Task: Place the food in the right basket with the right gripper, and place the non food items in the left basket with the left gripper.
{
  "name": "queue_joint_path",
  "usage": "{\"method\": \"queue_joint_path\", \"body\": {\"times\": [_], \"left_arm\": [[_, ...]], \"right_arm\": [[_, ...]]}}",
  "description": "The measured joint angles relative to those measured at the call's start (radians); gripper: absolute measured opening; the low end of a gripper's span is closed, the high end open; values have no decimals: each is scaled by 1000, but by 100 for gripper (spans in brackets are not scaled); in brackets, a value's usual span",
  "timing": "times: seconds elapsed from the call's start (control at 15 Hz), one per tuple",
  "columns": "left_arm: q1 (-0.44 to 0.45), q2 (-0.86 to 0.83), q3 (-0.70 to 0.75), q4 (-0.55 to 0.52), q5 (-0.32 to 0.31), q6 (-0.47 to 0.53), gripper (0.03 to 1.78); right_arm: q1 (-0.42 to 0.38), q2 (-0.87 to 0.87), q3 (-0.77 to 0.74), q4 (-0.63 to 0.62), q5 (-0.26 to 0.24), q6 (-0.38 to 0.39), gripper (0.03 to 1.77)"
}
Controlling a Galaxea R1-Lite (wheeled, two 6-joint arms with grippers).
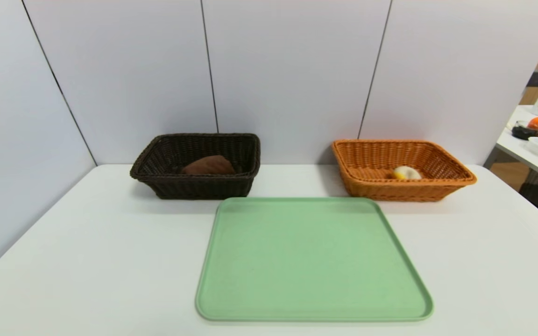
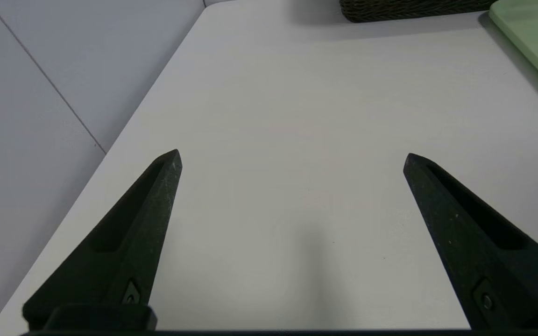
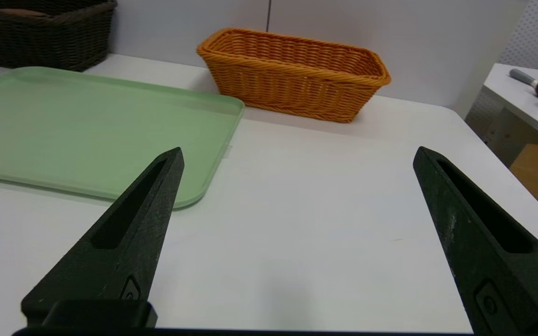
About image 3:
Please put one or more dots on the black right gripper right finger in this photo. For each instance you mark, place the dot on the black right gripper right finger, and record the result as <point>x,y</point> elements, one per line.
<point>493,261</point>

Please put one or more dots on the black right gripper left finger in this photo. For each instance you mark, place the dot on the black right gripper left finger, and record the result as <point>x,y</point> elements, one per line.
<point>129,252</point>

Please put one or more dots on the white side table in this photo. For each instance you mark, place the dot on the white side table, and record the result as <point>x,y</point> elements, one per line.
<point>526,105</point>

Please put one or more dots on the dark brown wicker basket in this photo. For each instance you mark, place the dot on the dark brown wicker basket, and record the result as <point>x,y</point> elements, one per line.
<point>40,42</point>

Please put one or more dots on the orange wicker basket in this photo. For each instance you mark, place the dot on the orange wicker basket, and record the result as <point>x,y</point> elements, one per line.
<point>292,88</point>

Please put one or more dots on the light green plastic tray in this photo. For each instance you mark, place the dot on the light green plastic tray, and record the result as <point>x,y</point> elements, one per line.
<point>87,130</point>

